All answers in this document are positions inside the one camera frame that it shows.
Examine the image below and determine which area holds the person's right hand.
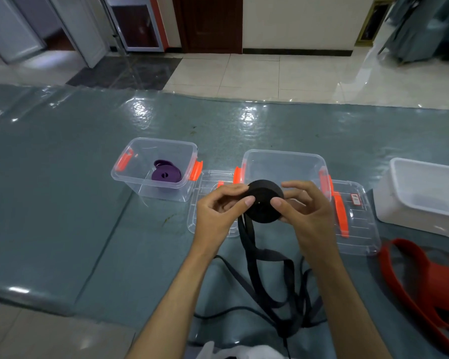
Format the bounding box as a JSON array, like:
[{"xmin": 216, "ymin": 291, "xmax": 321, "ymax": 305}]
[{"xmin": 270, "ymin": 180, "xmax": 341, "ymax": 268}]

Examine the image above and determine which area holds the person's left hand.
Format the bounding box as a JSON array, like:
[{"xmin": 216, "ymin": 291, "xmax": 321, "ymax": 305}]
[{"xmin": 192, "ymin": 183, "xmax": 256, "ymax": 260}]

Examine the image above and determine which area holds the clear plastic storage box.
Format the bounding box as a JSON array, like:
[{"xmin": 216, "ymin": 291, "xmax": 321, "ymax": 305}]
[
  {"xmin": 233, "ymin": 149, "xmax": 334, "ymax": 206},
  {"xmin": 111, "ymin": 137, "xmax": 204, "ymax": 202}
]

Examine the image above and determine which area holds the purple resistance band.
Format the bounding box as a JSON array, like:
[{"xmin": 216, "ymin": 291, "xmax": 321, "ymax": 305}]
[{"xmin": 151, "ymin": 165, "xmax": 183, "ymax": 183}]

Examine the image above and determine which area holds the narrow black resistance band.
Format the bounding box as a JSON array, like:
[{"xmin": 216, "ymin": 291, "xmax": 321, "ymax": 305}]
[{"xmin": 194, "ymin": 256, "xmax": 326, "ymax": 359}]

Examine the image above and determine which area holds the white plastic box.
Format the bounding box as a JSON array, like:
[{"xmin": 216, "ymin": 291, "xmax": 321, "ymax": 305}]
[{"xmin": 373, "ymin": 157, "xmax": 449, "ymax": 239}]

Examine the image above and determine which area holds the red resistance band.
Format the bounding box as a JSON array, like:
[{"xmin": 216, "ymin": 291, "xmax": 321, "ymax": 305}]
[{"xmin": 378, "ymin": 238, "xmax": 449, "ymax": 358}]

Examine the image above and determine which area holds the person's left forearm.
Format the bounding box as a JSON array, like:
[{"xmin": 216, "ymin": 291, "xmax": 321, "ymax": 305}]
[{"xmin": 126, "ymin": 248, "xmax": 214, "ymax": 359}]

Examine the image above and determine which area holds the person's right forearm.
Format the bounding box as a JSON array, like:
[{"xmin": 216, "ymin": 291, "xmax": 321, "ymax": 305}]
[{"xmin": 316, "ymin": 252, "xmax": 392, "ymax": 359}]

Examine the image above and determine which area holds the clear lid orange handle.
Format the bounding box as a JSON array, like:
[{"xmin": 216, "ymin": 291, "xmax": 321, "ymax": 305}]
[
  {"xmin": 329, "ymin": 179, "xmax": 382, "ymax": 256},
  {"xmin": 187, "ymin": 170, "xmax": 242, "ymax": 238}
]

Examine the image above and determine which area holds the person's white shirt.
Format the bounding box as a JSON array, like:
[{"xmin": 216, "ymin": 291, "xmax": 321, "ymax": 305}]
[{"xmin": 196, "ymin": 341, "xmax": 289, "ymax": 359}]

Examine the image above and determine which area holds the teal felt table cover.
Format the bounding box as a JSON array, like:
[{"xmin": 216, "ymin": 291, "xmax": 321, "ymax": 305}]
[{"xmin": 0, "ymin": 84, "xmax": 449, "ymax": 359}]

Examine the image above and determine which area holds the dark brown wooden door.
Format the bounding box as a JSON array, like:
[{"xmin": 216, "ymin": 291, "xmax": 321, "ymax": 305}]
[{"xmin": 172, "ymin": 0, "xmax": 244, "ymax": 55}]

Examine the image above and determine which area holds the white framed glass door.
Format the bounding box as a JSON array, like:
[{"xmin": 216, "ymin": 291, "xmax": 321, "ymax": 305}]
[{"xmin": 103, "ymin": 0, "xmax": 170, "ymax": 53}]

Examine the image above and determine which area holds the narrow white door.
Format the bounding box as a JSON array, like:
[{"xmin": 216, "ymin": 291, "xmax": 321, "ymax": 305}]
[{"xmin": 46, "ymin": 0, "xmax": 109, "ymax": 68}]

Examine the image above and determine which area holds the white open door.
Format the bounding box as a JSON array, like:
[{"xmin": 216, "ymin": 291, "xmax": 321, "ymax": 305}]
[{"xmin": 0, "ymin": 0, "xmax": 46, "ymax": 64}]

